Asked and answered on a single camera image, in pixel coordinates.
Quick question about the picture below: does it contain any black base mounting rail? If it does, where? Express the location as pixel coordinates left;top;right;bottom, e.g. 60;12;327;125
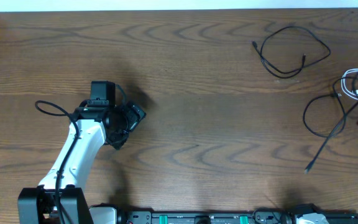
88;203;358;224

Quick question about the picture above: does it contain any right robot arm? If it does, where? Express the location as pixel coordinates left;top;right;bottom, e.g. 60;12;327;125
290;204;328;224

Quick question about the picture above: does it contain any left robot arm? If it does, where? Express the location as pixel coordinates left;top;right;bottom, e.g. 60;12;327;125
17;81;146;223

